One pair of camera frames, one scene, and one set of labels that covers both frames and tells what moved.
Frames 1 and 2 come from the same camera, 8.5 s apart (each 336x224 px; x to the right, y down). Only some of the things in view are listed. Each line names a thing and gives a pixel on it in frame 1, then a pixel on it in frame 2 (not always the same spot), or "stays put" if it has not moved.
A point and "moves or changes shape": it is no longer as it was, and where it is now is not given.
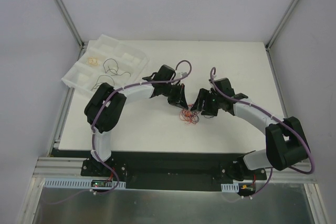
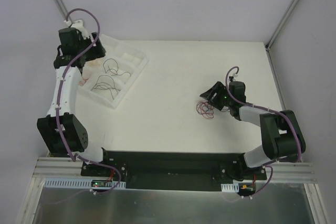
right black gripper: (204, 100) → (219, 97)
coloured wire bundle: (189, 116) moves or changes shape
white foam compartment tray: (107, 60) stays put
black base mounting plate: (178, 171) stays put
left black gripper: (176, 95) → (95, 50)
